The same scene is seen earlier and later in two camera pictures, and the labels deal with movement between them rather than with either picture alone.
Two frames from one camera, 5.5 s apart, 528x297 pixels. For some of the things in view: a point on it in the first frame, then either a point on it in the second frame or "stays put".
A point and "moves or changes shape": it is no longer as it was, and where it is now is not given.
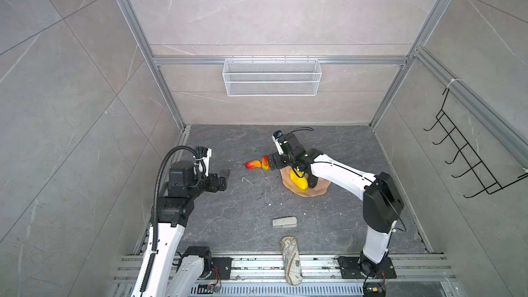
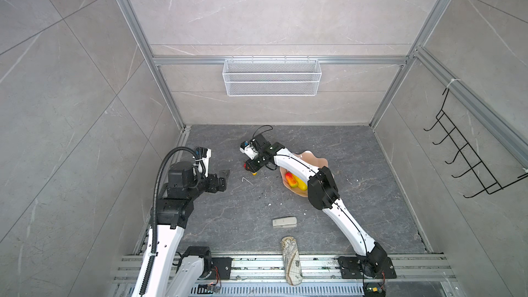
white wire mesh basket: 272,77 stays put
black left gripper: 212,185 stays put
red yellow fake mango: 265,163 moves or changes shape
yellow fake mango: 300,182 stays put
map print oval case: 293,266 stays put
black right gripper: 276,156 -> 252,168
